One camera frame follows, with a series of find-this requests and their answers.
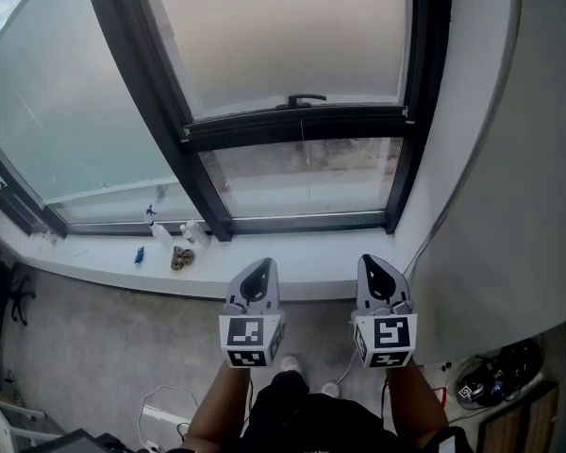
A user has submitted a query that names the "person's right forearm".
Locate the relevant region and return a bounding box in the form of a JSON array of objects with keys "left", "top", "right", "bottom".
[{"left": 383, "top": 363, "right": 450, "bottom": 448}]

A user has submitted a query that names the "black window handle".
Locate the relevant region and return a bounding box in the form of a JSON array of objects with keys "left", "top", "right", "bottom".
[{"left": 275, "top": 93, "right": 328, "bottom": 111}]

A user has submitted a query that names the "black office chair base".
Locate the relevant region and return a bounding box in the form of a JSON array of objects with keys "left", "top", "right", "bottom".
[{"left": 8, "top": 275, "right": 37, "bottom": 327}]

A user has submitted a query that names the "spray bottle with blue trigger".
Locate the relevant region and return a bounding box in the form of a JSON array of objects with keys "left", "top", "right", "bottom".
[{"left": 143, "top": 204, "right": 175, "bottom": 250}]

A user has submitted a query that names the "person's left forearm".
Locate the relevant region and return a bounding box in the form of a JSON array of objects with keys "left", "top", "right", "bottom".
[{"left": 182, "top": 360, "right": 257, "bottom": 453}]

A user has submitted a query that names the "wooden cabinet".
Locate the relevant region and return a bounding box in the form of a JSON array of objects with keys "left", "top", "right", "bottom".
[{"left": 477, "top": 381, "right": 561, "bottom": 453}]

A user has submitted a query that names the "brown scrunchie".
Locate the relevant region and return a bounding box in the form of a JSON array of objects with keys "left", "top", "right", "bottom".
[{"left": 170, "top": 245, "right": 196, "bottom": 272}]

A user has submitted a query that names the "black framed window with handle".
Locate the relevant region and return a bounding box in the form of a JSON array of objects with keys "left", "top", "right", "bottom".
[{"left": 82, "top": 0, "right": 454, "bottom": 243}]

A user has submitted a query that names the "white plastic bottle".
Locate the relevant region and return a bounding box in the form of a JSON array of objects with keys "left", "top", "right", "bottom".
[{"left": 179, "top": 219, "right": 212, "bottom": 249}]

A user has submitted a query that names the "white framed glass panel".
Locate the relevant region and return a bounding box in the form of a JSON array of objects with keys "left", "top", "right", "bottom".
[{"left": 0, "top": 395, "right": 49, "bottom": 453}]

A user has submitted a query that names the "white window sill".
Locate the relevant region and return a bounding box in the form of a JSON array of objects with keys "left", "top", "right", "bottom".
[{"left": 0, "top": 189, "right": 424, "bottom": 302}]

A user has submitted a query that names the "black case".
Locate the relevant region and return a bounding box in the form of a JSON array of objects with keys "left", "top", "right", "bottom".
[{"left": 22, "top": 428, "right": 139, "bottom": 453}]

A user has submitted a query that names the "thick white cable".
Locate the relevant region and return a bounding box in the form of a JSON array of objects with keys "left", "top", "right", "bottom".
[{"left": 333, "top": 345, "right": 360, "bottom": 387}]

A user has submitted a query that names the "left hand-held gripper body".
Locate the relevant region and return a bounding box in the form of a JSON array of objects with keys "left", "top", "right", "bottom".
[{"left": 218, "top": 257, "right": 287, "bottom": 370}]

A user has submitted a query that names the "person's white left shoe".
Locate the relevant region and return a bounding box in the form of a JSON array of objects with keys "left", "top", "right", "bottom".
[{"left": 279, "top": 354, "right": 304, "bottom": 376}]

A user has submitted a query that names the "person's black clothing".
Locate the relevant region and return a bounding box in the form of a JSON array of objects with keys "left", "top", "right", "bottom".
[{"left": 235, "top": 370, "right": 409, "bottom": 453}]

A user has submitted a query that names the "white looped floor cable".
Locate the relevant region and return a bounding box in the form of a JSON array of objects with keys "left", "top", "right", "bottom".
[{"left": 137, "top": 383, "right": 200, "bottom": 445}]

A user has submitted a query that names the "wide black framed frosted window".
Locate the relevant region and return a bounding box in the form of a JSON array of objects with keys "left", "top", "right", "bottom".
[{"left": 0, "top": 0, "right": 233, "bottom": 241}]

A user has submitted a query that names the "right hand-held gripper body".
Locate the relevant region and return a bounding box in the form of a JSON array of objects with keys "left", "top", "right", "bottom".
[{"left": 349, "top": 253, "right": 419, "bottom": 370}]

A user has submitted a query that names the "white power strip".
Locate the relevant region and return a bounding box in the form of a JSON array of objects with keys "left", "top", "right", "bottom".
[{"left": 141, "top": 405, "right": 191, "bottom": 428}]

